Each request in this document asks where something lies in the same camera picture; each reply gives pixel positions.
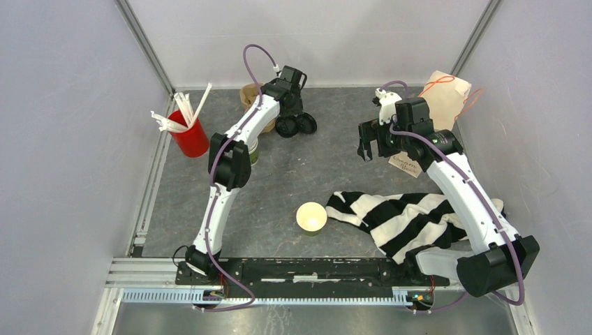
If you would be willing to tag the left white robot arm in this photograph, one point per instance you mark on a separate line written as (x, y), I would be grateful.
(229, 167)

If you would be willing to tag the aluminium frame rail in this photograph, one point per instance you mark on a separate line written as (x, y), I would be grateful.
(152, 280)

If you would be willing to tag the brown cardboard cup carrier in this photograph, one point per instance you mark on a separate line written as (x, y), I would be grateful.
(248, 95)

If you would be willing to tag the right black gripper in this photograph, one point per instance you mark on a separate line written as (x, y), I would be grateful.
(370, 130)

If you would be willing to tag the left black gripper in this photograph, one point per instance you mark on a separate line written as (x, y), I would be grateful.
(299, 107)

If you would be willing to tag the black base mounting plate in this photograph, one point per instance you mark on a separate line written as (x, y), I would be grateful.
(291, 278)

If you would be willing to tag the brown paper bag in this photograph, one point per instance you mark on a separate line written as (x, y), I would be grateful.
(446, 96)

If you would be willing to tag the stack of paper cups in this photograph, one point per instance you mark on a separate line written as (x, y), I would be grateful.
(254, 152)

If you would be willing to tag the black coffee lid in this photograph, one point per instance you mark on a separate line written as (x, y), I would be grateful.
(306, 123)

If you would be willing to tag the red plastic cup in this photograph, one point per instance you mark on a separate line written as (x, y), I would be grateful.
(193, 142)

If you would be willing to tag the black white striped cloth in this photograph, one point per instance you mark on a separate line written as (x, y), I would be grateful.
(399, 223)

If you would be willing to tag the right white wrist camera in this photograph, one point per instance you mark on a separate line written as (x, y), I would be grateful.
(386, 101)

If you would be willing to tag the white wrapped straws bundle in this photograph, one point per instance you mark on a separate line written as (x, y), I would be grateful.
(189, 115)

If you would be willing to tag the green paper coffee cup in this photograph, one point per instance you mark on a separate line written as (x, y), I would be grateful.
(311, 218)

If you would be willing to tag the stack of black lids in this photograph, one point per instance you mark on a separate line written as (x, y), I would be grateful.
(286, 126)

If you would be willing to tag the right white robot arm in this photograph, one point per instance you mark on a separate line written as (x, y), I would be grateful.
(498, 258)

